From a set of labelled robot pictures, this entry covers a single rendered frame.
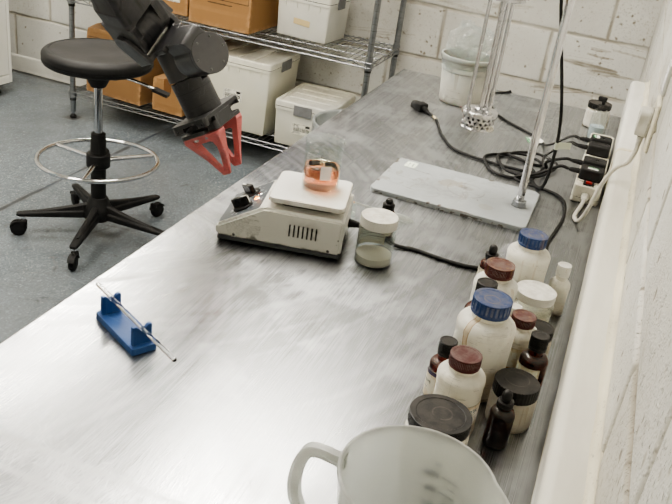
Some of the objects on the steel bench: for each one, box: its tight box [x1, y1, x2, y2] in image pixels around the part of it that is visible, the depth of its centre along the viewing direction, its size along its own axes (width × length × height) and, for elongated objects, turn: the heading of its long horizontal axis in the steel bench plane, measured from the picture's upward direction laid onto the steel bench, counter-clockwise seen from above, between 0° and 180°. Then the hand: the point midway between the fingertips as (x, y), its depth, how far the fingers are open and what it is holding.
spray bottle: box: [586, 96, 608, 138], centre depth 202 cm, size 4×4×11 cm
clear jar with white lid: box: [354, 208, 399, 269], centre depth 127 cm, size 6×6×8 cm
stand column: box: [511, 0, 575, 209], centre depth 140 cm, size 3×3×70 cm
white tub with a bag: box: [439, 19, 495, 107], centre depth 214 cm, size 14×14×21 cm
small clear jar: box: [514, 280, 557, 323], centre depth 115 cm, size 6×6×7 cm
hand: (230, 164), depth 126 cm, fingers open, 3 cm apart
